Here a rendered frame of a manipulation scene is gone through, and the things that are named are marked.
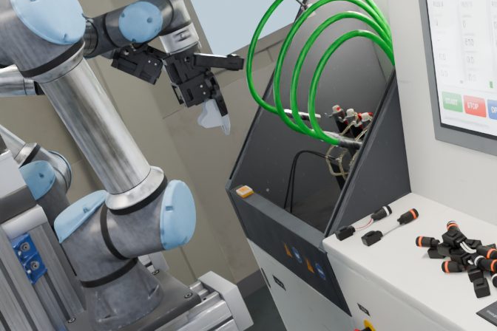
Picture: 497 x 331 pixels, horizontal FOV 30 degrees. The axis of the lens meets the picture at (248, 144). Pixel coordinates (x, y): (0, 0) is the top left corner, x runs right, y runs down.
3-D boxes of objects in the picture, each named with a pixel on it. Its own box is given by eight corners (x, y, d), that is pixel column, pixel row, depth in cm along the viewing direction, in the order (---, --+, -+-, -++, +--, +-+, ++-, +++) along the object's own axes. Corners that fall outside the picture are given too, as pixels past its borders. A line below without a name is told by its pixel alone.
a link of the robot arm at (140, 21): (112, 55, 183) (134, 39, 192) (160, 38, 178) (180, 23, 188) (95, 18, 180) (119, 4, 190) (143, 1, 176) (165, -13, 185)
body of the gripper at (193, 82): (180, 107, 200) (158, 56, 197) (215, 90, 202) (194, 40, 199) (189, 111, 193) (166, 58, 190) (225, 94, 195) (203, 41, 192)
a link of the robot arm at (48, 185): (22, 238, 213) (-4, 187, 209) (31, 219, 225) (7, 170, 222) (70, 219, 212) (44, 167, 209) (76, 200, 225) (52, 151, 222)
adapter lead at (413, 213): (368, 247, 173) (364, 238, 173) (363, 244, 175) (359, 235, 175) (421, 217, 177) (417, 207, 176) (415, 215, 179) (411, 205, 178)
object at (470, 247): (409, 261, 161) (399, 235, 160) (458, 234, 164) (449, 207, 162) (481, 301, 140) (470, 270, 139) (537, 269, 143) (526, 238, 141)
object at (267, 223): (251, 241, 253) (228, 190, 248) (264, 233, 254) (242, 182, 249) (344, 312, 194) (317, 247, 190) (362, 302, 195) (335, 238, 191)
